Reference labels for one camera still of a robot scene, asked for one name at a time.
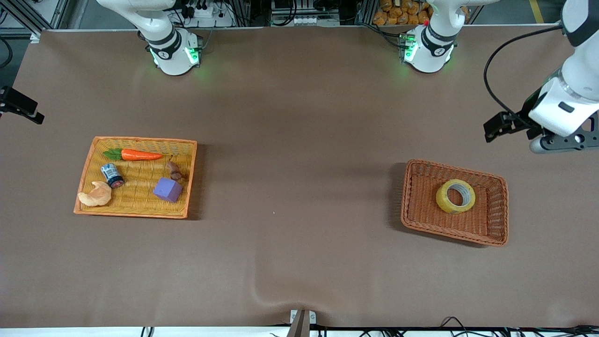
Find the brown table cover sheet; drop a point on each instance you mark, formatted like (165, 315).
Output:
(299, 140)

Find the purple cube block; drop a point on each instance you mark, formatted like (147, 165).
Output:
(167, 190)

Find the yellow tape roll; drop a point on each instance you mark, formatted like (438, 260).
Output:
(442, 199)

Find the toy croissant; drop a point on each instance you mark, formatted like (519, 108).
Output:
(96, 197)

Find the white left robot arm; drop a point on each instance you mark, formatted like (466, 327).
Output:
(430, 51)

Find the brown wicker basket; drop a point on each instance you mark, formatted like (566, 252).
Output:
(421, 206)

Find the white connector block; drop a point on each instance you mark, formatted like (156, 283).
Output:
(306, 21)

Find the small blue white can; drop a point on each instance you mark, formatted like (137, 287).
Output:
(112, 174)

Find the white power strip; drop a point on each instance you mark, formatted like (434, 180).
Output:
(210, 18)

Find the orange toy carrot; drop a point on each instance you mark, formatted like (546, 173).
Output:
(140, 155)

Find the small brown toy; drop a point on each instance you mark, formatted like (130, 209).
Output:
(175, 172)

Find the yellow wicker tray orange rim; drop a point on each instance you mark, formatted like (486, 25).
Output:
(140, 206)

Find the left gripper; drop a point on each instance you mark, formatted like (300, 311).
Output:
(528, 114)

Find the grey table clamp bracket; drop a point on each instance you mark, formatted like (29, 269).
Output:
(302, 323)

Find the bag of orange breads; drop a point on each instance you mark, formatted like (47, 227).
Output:
(398, 14)

